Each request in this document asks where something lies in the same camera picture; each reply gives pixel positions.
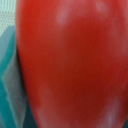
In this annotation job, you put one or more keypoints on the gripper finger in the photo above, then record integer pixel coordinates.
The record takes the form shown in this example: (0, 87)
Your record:
(15, 111)

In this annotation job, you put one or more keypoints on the red tomato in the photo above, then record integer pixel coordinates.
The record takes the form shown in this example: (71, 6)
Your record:
(74, 61)

